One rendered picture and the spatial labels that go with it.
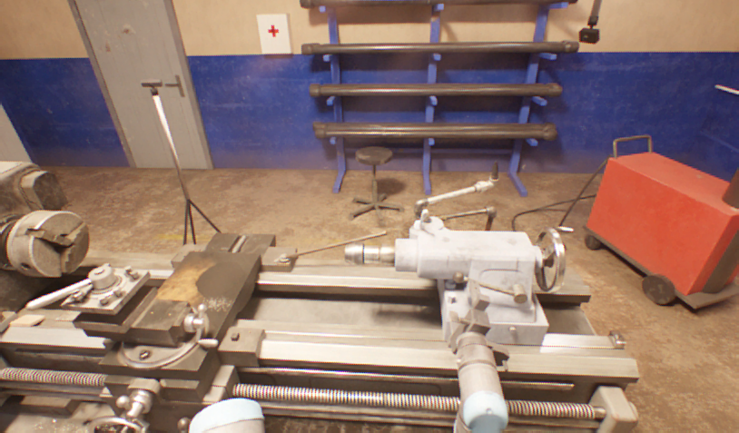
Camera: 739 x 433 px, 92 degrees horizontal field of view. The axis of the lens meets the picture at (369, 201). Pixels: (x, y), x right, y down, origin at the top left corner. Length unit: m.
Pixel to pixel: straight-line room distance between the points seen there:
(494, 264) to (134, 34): 4.38
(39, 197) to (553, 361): 2.00
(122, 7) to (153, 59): 0.54
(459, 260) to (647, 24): 3.79
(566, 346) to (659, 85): 3.79
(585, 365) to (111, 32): 4.92
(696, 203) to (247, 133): 4.14
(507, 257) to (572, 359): 0.40
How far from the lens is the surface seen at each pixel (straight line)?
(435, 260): 1.21
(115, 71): 5.12
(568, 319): 1.74
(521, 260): 1.26
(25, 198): 1.97
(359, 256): 1.25
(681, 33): 4.85
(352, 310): 1.60
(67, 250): 1.78
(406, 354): 1.31
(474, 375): 0.91
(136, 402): 1.36
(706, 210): 2.91
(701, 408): 2.74
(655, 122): 5.04
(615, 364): 1.49
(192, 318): 1.29
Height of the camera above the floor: 1.89
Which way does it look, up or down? 30 degrees down
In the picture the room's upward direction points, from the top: 1 degrees counter-clockwise
